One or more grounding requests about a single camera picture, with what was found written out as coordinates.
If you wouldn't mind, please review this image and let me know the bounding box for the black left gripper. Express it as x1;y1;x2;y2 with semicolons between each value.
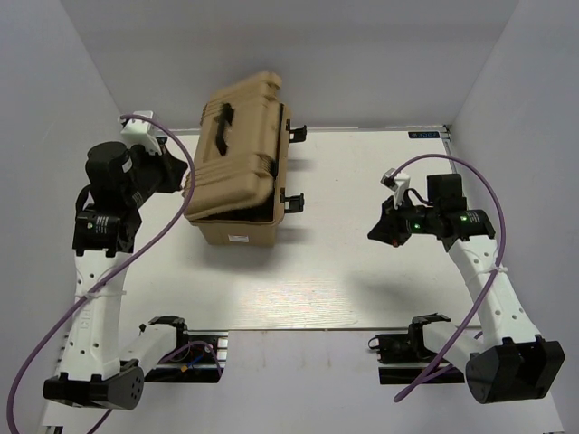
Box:
123;139;188;207

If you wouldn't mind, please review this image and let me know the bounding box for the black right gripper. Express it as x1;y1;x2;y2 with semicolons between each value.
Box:
368;193;439;247

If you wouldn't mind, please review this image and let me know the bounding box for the tan plastic toolbox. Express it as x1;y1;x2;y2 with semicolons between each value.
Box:
184;71;291;248

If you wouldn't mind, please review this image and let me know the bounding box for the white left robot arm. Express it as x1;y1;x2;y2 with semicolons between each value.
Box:
43;137;192;410

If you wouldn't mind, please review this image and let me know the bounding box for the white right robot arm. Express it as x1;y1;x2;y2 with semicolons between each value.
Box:
368;172;565;404

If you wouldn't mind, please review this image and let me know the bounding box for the black toolbox latch lower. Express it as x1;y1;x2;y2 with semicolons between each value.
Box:
280;193;305;214

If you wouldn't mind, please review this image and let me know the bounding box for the black toolbox latch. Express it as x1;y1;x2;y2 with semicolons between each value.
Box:
280;193;305;214
286;124;308;144

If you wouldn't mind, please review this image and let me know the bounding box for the black toolbox latch upper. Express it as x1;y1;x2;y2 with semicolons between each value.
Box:
286;124;308;144

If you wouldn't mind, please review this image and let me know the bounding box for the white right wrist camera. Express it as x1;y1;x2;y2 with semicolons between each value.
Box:
381;168;411;209

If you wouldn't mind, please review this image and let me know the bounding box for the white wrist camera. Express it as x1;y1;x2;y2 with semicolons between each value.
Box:
121;118;161;155
381;168;411;209

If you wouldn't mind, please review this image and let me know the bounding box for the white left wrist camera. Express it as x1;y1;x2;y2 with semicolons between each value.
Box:
121;118;161;155

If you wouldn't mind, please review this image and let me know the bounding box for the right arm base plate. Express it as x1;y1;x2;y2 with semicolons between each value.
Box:
367;333;465;385

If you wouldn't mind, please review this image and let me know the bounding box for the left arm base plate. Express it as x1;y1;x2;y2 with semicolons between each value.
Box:
145;332;228;384

